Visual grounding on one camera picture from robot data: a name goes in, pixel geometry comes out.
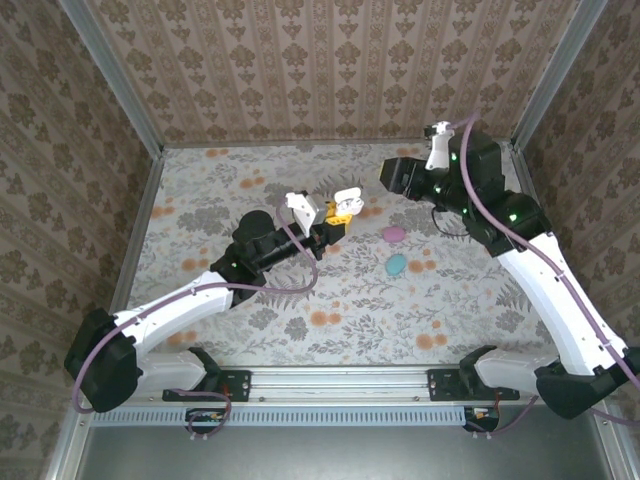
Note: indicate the white earbud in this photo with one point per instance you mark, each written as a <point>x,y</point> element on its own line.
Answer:
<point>344,205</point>
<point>356,202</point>

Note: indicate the white earbud charging case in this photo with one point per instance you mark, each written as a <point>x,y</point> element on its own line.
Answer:
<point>347,194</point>

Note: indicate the pink earbud charging case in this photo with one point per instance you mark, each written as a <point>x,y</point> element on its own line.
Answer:
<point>393,233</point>

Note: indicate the light blue earbud charging case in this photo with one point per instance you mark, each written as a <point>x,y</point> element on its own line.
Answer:
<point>396,265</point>

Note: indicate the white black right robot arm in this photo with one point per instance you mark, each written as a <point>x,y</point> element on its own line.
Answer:
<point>510,371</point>

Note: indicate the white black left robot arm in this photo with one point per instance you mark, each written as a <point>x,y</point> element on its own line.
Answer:
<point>170,372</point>

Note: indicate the floral printed tablecloth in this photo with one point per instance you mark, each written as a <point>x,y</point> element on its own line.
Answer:
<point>350,340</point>

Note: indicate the black controller board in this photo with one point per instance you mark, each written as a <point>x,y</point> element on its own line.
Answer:
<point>482,415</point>
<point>207,416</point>

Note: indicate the grey metal panel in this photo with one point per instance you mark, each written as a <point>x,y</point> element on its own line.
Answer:
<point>350,452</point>

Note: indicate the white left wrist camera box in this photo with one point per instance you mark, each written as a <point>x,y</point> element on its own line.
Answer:
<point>305,210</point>

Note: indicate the thin aluminium rail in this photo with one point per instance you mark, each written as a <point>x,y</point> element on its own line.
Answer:
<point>280,144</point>

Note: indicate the long aluminium base rail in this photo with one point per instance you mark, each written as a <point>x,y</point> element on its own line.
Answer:
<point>340,385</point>

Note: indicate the aluminium frame post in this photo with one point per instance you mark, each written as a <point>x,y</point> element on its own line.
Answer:
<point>555,75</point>
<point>110,75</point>

